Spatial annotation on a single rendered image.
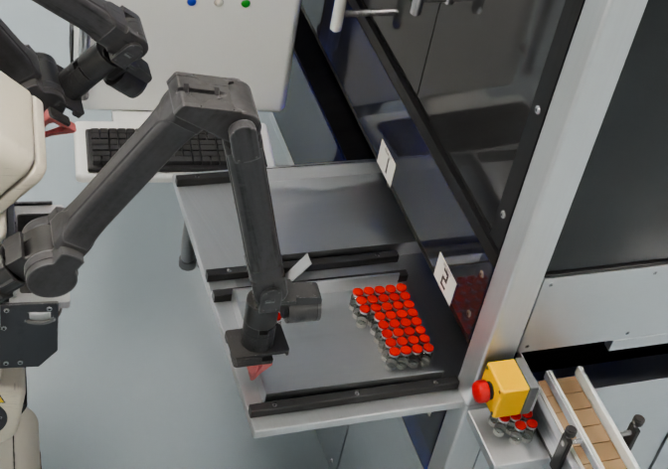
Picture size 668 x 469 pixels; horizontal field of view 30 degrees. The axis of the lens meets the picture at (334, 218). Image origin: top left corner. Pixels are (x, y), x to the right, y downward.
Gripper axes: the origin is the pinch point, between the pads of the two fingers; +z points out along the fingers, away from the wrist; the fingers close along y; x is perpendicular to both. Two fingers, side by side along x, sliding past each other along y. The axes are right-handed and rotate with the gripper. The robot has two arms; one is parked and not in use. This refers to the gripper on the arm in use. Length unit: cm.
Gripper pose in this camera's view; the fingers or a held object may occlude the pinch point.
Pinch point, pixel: (251, 374)
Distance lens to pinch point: 225.6
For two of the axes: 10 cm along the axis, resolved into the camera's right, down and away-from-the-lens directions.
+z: -1.4, 7.3, 6.6
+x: -2.9, -6.7, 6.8
